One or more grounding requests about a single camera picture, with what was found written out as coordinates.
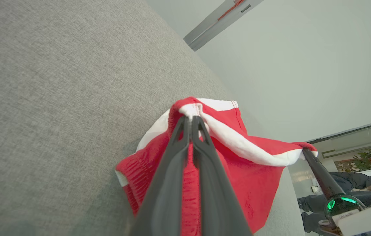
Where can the person in dark clothes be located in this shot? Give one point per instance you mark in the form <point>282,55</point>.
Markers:
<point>352,182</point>

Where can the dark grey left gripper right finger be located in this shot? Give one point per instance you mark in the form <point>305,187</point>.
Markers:
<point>215,196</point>

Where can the grey partition top rail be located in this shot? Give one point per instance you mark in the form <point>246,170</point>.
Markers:
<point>352,136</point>

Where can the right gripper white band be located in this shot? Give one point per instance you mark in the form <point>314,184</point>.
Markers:
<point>369,218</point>

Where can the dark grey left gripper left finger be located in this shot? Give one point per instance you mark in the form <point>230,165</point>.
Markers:
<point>165,183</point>

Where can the red shorts white stripes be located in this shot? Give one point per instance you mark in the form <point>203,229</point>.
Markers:
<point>254,183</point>

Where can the grey partition post red strip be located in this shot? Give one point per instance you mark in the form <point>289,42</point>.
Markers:
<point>218,23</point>

